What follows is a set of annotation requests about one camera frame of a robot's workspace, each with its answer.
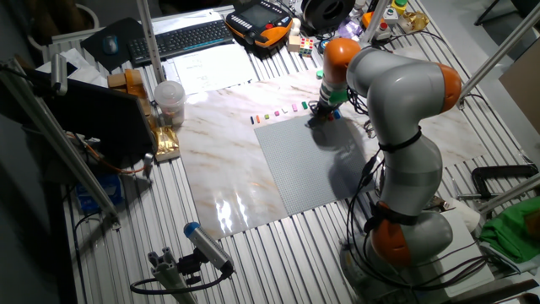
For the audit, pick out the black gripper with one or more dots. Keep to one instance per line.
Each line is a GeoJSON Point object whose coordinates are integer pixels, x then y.
{"type": "Point", "coordinates": [322, 109]}

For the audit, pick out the blue long Lego brick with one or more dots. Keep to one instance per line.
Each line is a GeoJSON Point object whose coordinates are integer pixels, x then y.
{"type": "Point", "coordinates": [337, 114]}

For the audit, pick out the green Lego brick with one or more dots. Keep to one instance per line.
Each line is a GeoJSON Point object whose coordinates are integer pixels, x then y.
{"type": "Point", "coordinates": [304, 105]}

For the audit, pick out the silver and orange robot arm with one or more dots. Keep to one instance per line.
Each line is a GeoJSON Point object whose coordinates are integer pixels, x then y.
{"type": "Point", "coordinates": [405, 93]}

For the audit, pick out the grey Lego baseplate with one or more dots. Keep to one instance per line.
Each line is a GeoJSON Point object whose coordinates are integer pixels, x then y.
{"type": "Point", "coordinates": [295, 169]}

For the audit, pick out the Rubik's cube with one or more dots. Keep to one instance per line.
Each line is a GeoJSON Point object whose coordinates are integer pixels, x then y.
{"type": "Point", "coordinates": [306, 47]}

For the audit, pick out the black and blue round puck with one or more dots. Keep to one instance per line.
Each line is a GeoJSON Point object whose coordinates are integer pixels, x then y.
{"type": "Point", "coordinates": [322, 45]}

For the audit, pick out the wooden cube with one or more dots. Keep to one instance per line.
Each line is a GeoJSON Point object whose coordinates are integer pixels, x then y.
{"type": "Point", "coordinates": [293, 43]}

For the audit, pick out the pale purple plastic object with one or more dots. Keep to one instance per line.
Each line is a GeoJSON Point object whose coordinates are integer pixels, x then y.
{"type": "Point", "coordinates": [350, 29]}

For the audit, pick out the white round figure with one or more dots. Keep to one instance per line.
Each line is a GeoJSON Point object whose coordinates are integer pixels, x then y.
{"type": "Point", "coordinates": [296, 26]}

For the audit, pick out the black filament spool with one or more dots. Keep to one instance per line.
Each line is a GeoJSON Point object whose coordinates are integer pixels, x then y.
{"type": "Point", "coordinates": [325, 12]}

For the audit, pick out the grey box red button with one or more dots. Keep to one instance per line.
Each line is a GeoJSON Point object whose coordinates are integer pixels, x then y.
{"type": "Point", "coordinates": [383, 30]}

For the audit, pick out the orange plastic object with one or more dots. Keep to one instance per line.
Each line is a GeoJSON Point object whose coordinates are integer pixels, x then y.
{"type": "Point", "coordinates": [367, 19]}

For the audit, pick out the marble pattern board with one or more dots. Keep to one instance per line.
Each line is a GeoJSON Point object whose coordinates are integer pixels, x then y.
{"type": "Point", "coordinates": [219, 169]}

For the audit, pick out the black and orange teach pendant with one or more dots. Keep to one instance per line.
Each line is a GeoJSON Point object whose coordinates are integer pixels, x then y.
{"type": "Point", "coordinates": [257, 21]}

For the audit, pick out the printed paper sheet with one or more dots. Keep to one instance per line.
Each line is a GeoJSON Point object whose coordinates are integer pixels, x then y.
{"type": "Point", "coordinates": [211, 69]}

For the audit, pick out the white box green button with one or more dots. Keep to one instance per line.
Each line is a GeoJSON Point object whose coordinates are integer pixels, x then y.
{"type": "Point", "coordinates": [390, 14]}

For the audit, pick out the crumpled gold wrapper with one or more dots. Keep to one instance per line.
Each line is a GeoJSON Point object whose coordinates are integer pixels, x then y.
{"type": "Point", "coordinates": [413, 21]}

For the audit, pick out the yellow box green button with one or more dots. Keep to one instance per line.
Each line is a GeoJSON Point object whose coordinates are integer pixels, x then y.
{"type": "Point", "coordinates": [399, 6]}

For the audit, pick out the translucent plastic cup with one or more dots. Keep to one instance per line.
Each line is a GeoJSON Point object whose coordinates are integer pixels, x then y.
{"type": "Point", "coordinates": [169, 101]}

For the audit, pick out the gold foil packet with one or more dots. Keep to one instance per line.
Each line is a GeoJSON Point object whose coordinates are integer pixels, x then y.
{"type": "Point", "coordinates": [166, 143]}

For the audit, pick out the black keyboard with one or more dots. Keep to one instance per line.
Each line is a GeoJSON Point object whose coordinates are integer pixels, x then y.
{"type": "Point", "coordinates": [181, 40]}

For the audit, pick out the plain white paper sheet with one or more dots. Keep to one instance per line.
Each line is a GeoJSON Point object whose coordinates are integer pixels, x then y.
{"type": "Point", "coordinates": [185, 19]}

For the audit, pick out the black clamp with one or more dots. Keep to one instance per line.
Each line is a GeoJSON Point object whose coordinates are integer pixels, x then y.
{"type": "Point", "coordinates": [478, 181]}

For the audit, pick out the white rag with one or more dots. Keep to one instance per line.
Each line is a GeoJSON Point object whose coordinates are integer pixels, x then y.
{"type": "Point", "coordinates": [466, 215]}

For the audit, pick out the brown cardboard box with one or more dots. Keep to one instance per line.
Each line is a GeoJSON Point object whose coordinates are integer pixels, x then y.
{"type": "Point", "coordinates": [117, 80]}

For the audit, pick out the brown cardboard panel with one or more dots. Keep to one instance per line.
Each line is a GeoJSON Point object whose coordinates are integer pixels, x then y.
{"type": "Point", "coordinates": [525, 84]}

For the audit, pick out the black monitor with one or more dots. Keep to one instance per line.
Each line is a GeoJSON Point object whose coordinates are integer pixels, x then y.
{"type": "Point", "coordinates": [105, 118]}

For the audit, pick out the short aluminium profile stand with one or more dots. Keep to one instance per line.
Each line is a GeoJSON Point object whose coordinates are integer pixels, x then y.
{"type": "Point", "coordinates": [169, 274]}

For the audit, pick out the green cloth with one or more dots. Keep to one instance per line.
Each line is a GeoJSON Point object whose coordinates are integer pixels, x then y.
{"type": "Point", "coordinates": [510, 232]}

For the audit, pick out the dark computer mouse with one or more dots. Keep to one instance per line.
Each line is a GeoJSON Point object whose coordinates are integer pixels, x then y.
{"type": "Point", "coordinates": [110, 44]}

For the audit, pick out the blue box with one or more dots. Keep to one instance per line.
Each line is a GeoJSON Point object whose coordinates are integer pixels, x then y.
{"type": "Point", "coordinates": [99, 194]}

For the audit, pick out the black mouse pad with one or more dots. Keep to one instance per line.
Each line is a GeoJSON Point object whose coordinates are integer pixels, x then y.
{"type": "Point", "coordinates": [93, 55]}

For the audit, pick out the crumpled white paper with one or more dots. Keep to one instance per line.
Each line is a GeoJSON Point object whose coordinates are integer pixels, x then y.
{"type": "Point", "coordinates": [84, 67]}

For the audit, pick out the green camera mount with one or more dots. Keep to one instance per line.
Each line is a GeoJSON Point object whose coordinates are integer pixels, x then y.
{"type": "Point", "coordinates": [339, 97]}

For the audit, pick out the aluminium frame post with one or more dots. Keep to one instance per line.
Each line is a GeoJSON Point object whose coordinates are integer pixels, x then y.
{"type": "Point", "coordinates": [377, 17]}
{"type": "Point", "coordinates": [149, 42]}
{"type": "Point", "coordinates": [502, 52]}

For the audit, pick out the silver camera blue cap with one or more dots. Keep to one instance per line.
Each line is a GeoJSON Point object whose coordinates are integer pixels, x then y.
{"type": "Point", "coordinates": [206, 247]}

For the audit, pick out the aluminium frame beam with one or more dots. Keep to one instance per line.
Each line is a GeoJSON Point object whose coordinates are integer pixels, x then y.
{"type": "Point", "coordinates": [63, 148]}
{"type": "Point", "coordinates": [510, 192]}

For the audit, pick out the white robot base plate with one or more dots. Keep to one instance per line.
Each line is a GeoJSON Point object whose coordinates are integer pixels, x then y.
{"type": "Point", "coordinates": [468, 262]}

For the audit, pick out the silver depth camera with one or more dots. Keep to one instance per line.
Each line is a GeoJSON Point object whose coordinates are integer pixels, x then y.
{"type": "Point", "coordinates": [59, 74]}

